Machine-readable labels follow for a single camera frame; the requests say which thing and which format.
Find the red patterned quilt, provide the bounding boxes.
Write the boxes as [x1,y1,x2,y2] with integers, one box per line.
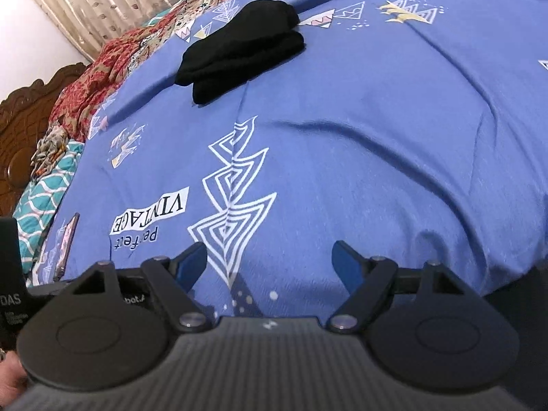
[30,0,240,180]

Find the black pants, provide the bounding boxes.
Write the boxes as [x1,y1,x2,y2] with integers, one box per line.
[175,0,306,105]

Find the blue printed bedsheet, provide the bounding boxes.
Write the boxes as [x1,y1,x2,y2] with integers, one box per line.
[26,0,548,322]

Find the beige leaf print curtain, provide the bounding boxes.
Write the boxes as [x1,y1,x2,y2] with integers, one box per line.
[13,0,275,63]

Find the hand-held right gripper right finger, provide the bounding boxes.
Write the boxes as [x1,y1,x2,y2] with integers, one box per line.
[328,240,470,335]

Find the carved wooden headboard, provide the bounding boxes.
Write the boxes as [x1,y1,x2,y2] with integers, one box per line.
[0,62,92,219]

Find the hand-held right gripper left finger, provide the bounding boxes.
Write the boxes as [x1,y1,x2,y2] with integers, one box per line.
[70,241,212,335]

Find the smartphone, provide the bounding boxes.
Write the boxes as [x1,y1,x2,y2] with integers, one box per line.
[55,213,80,280]

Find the teal patterned cloth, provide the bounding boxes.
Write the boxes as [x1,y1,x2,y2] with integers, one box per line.
[13,141,84,275]

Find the person's left hand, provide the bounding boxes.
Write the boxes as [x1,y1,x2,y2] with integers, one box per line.
[0,350,28,403]

